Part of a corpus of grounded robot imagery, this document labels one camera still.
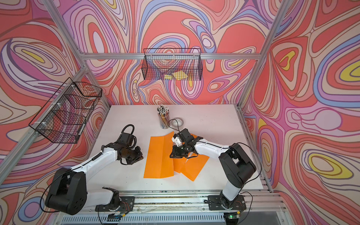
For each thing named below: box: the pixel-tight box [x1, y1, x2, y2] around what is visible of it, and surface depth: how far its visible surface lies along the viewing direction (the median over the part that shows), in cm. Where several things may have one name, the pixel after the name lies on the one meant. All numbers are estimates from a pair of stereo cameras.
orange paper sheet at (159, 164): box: [143, 130, 175, 179], surface depth 91 cm
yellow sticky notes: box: [164, 70, 188, 81], surface depth 92 cm
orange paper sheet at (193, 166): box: [181, 154, 210, 182], surface depth 88 cm
